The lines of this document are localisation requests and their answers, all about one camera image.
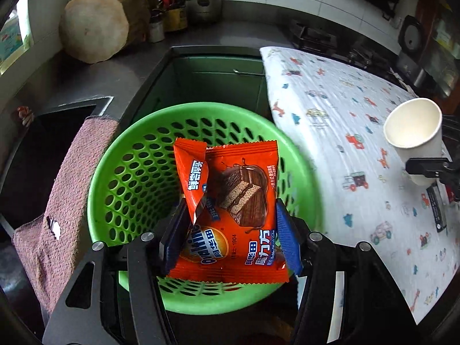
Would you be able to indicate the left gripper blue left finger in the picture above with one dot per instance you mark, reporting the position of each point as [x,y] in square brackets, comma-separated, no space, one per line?
[174,238]

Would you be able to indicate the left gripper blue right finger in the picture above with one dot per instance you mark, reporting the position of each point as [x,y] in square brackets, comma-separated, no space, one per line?
[289,238]

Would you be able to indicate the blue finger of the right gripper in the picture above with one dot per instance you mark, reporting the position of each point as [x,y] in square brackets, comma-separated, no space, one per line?
[427,167]

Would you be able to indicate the white paper cup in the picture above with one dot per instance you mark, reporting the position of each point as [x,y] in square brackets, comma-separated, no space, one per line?
[414,130]

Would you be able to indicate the orange snack wrapper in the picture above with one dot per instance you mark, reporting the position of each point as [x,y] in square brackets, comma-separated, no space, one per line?
[230,192]

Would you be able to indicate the green perforated plastic basket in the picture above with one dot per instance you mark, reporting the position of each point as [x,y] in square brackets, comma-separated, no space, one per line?
[136,185]

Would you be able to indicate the patterned white tablecloth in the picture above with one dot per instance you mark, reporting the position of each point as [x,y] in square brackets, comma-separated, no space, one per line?
[335,114]

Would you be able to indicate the pink towel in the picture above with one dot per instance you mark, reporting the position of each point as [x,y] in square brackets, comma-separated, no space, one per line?
[51,246]

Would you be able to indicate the green cabinet door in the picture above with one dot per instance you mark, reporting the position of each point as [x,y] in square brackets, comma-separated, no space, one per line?
[239,81]

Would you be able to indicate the black gas stove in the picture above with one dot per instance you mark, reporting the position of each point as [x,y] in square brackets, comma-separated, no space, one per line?
[341,44]

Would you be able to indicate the dark sauce bottle yellow label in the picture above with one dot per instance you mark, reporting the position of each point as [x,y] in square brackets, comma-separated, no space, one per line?
[174,15]

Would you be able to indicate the round wooden chopping block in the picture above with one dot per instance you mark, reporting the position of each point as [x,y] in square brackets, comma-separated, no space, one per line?
[92,31]

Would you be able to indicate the steel pot with handle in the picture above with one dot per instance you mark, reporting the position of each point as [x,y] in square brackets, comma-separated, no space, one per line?
[203,10]

